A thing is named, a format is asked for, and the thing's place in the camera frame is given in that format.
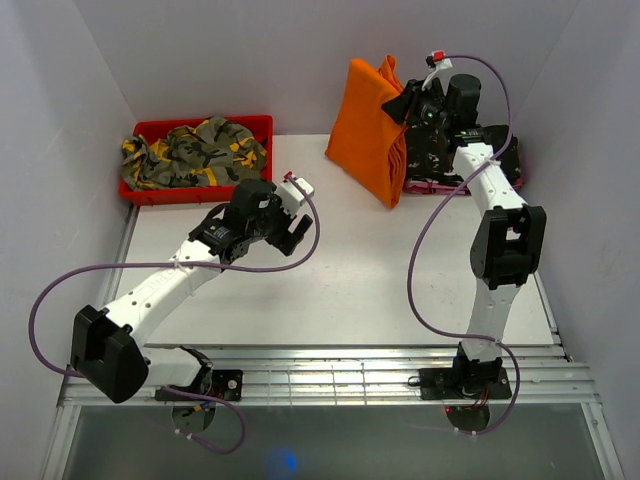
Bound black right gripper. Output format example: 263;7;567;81
380;76;451;130

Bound black white patterned trousers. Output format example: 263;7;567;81
405;125;523;181

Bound orange trousers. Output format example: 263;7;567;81
325;55;407;209

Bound pink trousers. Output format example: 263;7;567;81
403;174;524;195

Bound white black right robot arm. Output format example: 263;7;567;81
382;74;546;401

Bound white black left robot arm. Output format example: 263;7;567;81
71;175;318;404

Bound camouflage trousers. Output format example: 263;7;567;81
121;116;268;191

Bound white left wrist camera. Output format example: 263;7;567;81
275;174;315;217

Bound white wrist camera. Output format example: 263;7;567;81
421;50;453;91
275;174;315;217

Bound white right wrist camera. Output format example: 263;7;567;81
421;50;453;91

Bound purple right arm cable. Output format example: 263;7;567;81
405;53;522;437

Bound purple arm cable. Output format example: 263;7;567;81
405;53;522;437
27;174;322;455

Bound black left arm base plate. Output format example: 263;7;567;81
154;367;244;401

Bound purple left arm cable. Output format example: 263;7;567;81
27;174;322;455

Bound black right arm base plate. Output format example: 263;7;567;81
418;367;512;400

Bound aluminium frame rail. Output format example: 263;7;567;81
57;344;601;407

